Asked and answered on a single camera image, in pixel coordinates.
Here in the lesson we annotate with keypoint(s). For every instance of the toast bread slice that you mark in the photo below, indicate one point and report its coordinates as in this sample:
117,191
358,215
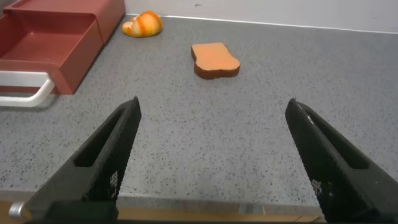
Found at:
214,58

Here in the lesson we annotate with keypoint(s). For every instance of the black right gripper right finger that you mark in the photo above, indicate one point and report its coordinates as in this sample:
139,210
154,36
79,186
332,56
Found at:
339,174

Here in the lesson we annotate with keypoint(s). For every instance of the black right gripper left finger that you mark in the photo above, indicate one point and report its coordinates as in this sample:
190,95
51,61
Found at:
93,174

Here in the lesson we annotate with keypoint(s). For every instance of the orange swirl bread bun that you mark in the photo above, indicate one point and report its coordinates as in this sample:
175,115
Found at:
144,25

